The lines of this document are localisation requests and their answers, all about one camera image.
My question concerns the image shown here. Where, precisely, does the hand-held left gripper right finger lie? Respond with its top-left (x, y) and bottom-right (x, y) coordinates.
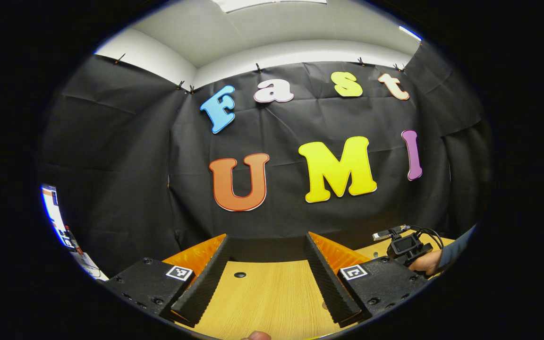
top-left (304, 231), bottom-right (431, 327)

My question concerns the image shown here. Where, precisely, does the computer monitor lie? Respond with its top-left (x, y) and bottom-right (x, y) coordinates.
top-left (41, 185), bottom-right (72, 248)

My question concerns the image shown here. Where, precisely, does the black backdrop cloth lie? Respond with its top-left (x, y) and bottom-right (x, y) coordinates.
top-left (36, 40), bottom-right (494, 279)

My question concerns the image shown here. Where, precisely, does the row of black cloth clips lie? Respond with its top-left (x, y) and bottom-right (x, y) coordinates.
top-left (114, 53), bottom-right (407, 95)

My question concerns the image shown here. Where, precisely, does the wooden desktop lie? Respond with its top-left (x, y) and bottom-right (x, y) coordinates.
top-left (178, 230), bottom-right (457, 340)

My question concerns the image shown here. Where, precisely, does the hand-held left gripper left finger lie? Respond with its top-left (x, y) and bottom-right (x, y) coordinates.
top-left (103, 233), bottom-right (231, 329)

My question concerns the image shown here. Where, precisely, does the white device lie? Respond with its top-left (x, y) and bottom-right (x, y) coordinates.
top-left (71, 250), bottom-right (107, 281)

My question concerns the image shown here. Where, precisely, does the black cable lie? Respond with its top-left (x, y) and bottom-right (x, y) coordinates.
top-left (411, 227), bottom-right (444, 250)

